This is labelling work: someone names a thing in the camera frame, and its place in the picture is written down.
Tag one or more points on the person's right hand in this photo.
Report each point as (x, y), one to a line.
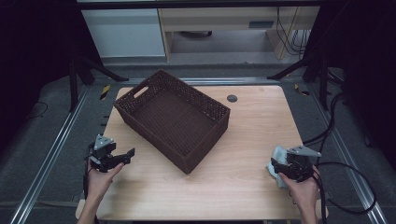
(305, 194)

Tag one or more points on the aluminium floor rail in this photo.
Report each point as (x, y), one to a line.
(49, 158)
(351, 161)
(218, 81)

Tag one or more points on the black metal stand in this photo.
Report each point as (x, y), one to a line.
(323, 81)
(74, 81)

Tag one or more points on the brown woven basket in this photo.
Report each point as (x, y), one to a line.
(174, 121)

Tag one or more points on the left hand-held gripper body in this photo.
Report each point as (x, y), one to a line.
(101, 152)

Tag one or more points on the person's left hand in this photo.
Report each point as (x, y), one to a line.
(99, 183)

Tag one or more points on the white cabinet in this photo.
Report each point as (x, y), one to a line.
(124, 32)

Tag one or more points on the round grey table grommet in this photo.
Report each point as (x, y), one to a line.
(232, 98)

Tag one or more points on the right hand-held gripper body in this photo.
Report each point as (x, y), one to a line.
(300, 165)

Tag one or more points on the light blue textured cloth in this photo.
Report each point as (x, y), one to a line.
(278, 153)

